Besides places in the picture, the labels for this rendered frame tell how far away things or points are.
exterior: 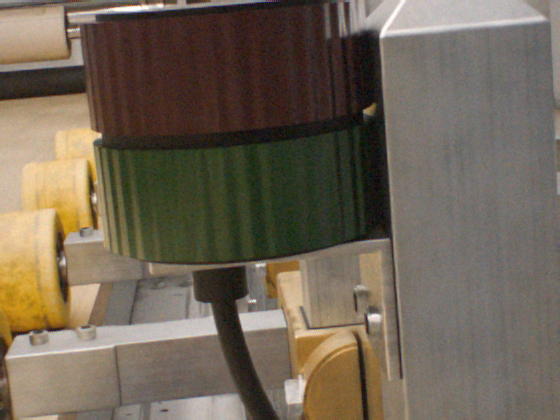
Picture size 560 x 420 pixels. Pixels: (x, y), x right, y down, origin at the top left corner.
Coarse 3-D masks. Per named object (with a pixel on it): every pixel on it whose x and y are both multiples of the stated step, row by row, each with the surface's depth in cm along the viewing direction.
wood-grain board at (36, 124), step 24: (0, 120) 234; (24, 120) 230; (48, 120) 226; (72, 120) 222; (0, 144) 193; (24, 144) 190; (48, 144) 187; (0, 168) 164; (0, 192) 143; (72, 288) 92; (96, 288) 91; (72, 312) 85; (96, 312) 87
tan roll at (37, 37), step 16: (0, 16) 275; (16, 16) 275; (32, 16) 275; (48, 16) 275; (64, 16) 279; (0, 32) 274; (16, 32) 274; (32, 32) 274; (48, 32) 274; (64, 32) 275; (0, 48) 275; (16, 48) 275; (32, 48) 275; (48, 48) 276; (64, 48) 276; (0, 64) 279
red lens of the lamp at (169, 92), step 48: (96, 48) 24; (144, 48) 23; (192, 48) 23; (240, 48) 23; (288, 48) 23; (336, 48) 24; (96, 96) 24; (144, 96) 23; (192, 96) 23; (240, 96) 23; (288, 96) 23; (336, 96) 24
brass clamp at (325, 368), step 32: (288, 288) 58; (288, 320) 54; (288, 352) 55; (320, 352) 49; (352, 352) 48; (288, 384) 50; (320, 384) 48; (352, 384) 49; (320, 416) 49; (352, 416) 49
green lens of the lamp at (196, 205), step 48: (96, 144) 25; (288, 144) 23; (336, 144) 24; (144, 192) 24; (192, 192) 23; (240, 192) 23; (288, 192) 23; (336, 192) 24; (144, 240) 24; (192, 240) 23; (240, 240) 23; (288, 240) 23; (336, 240) 24
